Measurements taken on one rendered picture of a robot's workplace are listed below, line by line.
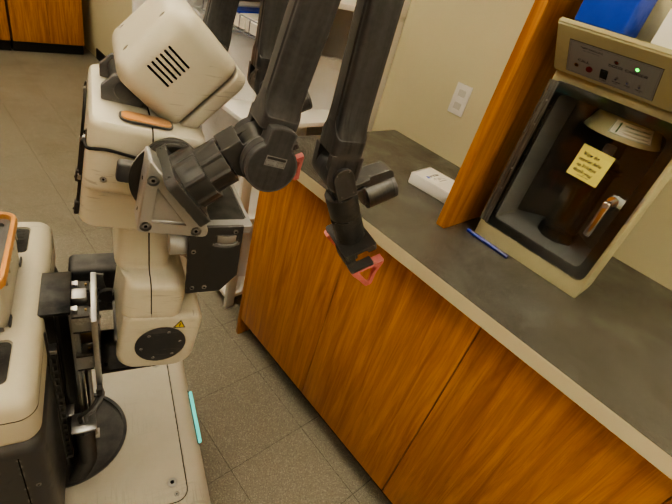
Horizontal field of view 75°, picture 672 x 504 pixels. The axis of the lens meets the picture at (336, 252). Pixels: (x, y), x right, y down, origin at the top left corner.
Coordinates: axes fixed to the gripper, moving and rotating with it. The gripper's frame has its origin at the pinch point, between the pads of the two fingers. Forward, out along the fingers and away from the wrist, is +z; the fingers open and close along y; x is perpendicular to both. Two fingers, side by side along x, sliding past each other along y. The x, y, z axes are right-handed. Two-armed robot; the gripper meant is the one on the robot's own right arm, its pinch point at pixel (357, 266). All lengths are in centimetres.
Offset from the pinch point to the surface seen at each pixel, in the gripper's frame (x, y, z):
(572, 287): -52, -11, 30
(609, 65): -63, 4, -19
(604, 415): -30, -40, 24
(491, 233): -45, 13, 26
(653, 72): -65, -4, -20
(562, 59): -62, 15, -18
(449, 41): -81, 88, 4
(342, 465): 21, 4, 101
